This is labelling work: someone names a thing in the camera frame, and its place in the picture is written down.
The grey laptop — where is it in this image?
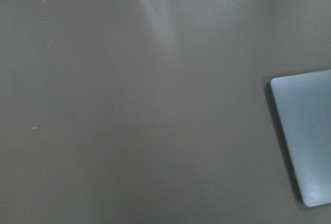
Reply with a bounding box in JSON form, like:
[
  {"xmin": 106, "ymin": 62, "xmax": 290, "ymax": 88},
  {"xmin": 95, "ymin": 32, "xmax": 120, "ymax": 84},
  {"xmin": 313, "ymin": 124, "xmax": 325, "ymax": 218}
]
[{"xmin": 269, "ymin": 70, "xmax": 330, "ymax": 207}]

